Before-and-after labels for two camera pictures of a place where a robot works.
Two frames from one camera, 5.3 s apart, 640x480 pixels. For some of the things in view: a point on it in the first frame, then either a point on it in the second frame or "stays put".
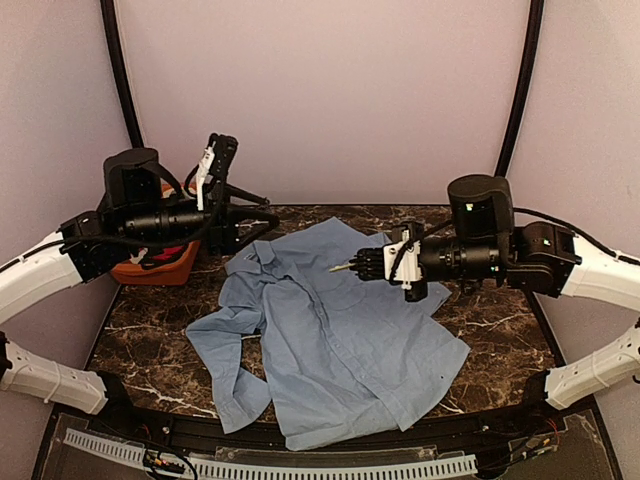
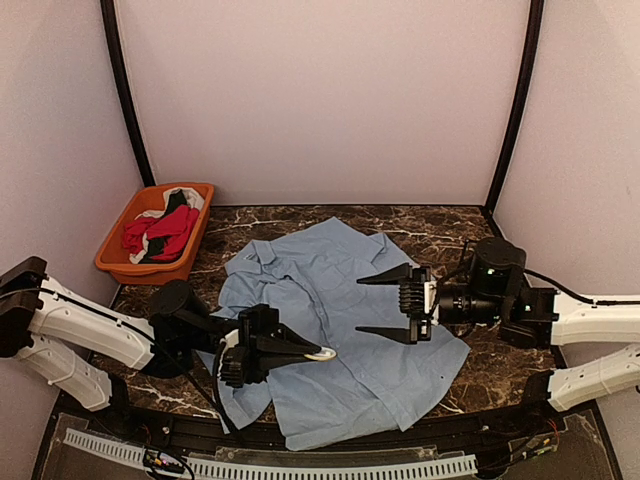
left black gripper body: x=147 y=224 to x=250 y=320
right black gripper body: x=478 y=258 to x=415 y=304
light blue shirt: x=335 y=357 stays put
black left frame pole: x=113 y=34 stays put
